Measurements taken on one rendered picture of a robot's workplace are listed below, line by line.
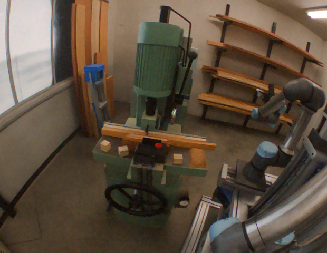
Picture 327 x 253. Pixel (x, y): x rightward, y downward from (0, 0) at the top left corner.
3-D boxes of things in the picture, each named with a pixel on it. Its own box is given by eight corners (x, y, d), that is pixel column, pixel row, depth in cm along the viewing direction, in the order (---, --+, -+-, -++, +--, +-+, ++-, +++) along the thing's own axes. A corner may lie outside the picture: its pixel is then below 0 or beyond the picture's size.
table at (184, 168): (86, 172, 66) (83, 164, 63) (106, 137, 92) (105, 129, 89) (207, 191, 67) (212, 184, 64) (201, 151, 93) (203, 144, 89)
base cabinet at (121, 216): (116, 221, 118) (103, 177, 81) (129, 176, 168) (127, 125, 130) (163, 229, 119) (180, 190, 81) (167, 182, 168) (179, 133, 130)
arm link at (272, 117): (260, 120, 94) (266, 107, 88) (271, 123, 93) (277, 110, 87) (264, 126, 87) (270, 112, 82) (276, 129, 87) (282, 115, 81)
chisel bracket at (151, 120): (140, 133, 77) (141, 118, 72) (145, 119, 89) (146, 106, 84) (154, 135, 77) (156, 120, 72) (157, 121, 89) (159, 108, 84)
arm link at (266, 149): (249, 155, 82) (258, 137, 75) (265, 157, 81) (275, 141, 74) (254, 168, 72) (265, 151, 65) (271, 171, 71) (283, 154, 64)
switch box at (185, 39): (178, 61, 86) (182, 36, 78) (178, 59, 95) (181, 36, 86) (188, 62, 86) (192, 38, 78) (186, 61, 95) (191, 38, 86)
